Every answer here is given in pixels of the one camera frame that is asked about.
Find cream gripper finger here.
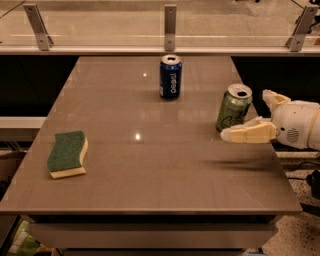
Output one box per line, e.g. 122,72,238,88
262,89,291,114
220,117,277,144

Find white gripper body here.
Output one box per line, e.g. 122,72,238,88
272,101,320,150

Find green soda can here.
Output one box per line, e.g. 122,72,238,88
216,84,252,132

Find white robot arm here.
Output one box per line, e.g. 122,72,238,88
220,90,320,151

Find blue Pepsi can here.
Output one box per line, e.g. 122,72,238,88
160,54,182,99

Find green and yellow sponge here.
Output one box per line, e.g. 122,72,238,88
47,131,88,179

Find glass railing panel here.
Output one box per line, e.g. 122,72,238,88
0,0,315,47

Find green bag under table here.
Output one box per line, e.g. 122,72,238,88
6,221,40,256

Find right metal railing bracket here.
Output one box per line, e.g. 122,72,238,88
286,4,319,52

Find metal railing bracket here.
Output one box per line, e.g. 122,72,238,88
164,4,177,51
286,4,319,52
23,3,53,51

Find middle metal railing bracket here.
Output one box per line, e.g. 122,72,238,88
164,4,177,51

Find left metal railing bracket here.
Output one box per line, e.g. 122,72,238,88
23,3,53,51

